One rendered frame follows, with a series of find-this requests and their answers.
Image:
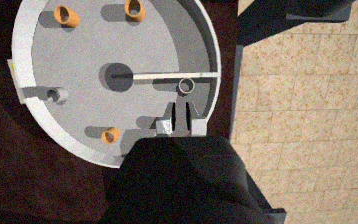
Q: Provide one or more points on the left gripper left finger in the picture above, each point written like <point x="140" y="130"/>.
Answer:
<point x="166" y="125"/>

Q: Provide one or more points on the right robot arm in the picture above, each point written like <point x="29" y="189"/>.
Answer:
<point x="322" y="8"/>

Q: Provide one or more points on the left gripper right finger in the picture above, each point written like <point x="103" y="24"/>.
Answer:
<point x="195" y="123"/>

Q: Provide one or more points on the bronze bushing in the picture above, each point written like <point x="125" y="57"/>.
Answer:
<point x="128" y="6"/>
<point x="106" y="138"/>
<point x="60" y="15"/>

